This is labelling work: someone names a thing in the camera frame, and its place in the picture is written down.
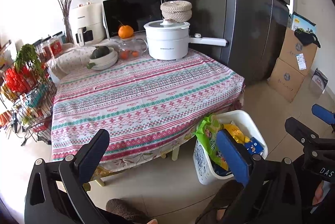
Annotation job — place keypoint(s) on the cardboard box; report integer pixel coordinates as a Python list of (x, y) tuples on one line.
[(285, 80), (295, 54)]

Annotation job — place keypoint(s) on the white air fryer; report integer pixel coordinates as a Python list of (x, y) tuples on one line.
[(87, 24)]

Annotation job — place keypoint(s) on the large orange tangerine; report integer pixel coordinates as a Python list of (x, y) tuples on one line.
[(125, 31)]

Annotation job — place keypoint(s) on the woven rope basket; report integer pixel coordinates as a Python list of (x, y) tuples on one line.
[(178, 11)]

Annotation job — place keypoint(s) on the dried twig bundle vase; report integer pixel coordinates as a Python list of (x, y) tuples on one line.
[(65, 9)]

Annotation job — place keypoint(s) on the glass teapot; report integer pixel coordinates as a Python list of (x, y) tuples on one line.
[(132, 44)]

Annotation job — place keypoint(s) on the grey refrigerator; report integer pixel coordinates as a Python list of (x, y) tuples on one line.
[(254, 31)]

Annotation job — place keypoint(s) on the black pouch on box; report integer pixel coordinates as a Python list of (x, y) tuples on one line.
[(306, 38)]

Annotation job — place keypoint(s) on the dark green squash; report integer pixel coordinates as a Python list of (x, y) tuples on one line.
[(100, 51)]

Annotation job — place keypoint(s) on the brown fuzzy slipper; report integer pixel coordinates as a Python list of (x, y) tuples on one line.
[(127, 211), (216, 208)]

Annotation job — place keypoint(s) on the white plastic trash bin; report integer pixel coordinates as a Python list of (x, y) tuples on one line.
[(206, 169)]

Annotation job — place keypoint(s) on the black wire storage rack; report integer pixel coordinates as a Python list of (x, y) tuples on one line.
[(29, 95)]

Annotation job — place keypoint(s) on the lower cardboard box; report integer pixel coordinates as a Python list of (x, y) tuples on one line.
[(285, 80)]

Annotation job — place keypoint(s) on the white electric cooking pot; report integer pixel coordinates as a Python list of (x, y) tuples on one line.
[(169, 40)]

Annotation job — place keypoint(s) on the small orange in teapot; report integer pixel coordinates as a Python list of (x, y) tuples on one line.
[(124, 54)]

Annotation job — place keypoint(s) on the blue cookie box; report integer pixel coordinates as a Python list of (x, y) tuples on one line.
[(253, 146)]

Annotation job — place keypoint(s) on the black microwave oven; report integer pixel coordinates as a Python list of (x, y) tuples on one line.
[(134, 13)]

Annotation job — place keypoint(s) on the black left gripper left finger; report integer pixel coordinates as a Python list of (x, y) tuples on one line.
[(90, 155)]

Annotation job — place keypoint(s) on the patterned striped tablecloth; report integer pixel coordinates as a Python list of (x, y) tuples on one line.
[(148, 107)]

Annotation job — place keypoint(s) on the stacked white bowls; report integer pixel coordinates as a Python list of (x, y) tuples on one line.
[(103, 62)]

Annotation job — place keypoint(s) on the green leafy vegetables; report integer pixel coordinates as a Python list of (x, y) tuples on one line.
[(28, 56)]

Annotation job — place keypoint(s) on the red lidded spice jar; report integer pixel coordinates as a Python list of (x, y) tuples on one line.
[(55, 46)]

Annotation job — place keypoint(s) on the brown fuzzy slipper left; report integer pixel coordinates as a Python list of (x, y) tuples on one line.
[(127, 211)]

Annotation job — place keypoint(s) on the upper cardboard box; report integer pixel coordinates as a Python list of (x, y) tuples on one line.
[(295, 54)]

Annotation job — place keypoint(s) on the green chip bag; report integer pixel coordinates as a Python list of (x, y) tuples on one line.
[(206, 133)]

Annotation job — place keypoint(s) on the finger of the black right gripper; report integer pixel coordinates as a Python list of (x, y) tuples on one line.
[(303, 132)]

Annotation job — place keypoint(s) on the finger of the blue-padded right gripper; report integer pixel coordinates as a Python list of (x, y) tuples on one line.
[(323, 114)]

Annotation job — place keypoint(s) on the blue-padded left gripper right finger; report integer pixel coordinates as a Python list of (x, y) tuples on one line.
[(236, 156)]

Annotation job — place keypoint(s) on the brown fuzzy slipper right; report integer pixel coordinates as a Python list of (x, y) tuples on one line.
[(216, 208)]

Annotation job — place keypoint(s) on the small box on floor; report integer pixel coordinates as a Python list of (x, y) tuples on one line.
[(318, 82)]

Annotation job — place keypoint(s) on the yellow snack wrapper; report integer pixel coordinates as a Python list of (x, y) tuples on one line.
[(236, 133)]

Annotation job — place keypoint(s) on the floral cloth under bowls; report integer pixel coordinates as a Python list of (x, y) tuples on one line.
[(71, 59)]

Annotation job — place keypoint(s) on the blue book on box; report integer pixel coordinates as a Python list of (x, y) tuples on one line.
[(300, 22)]

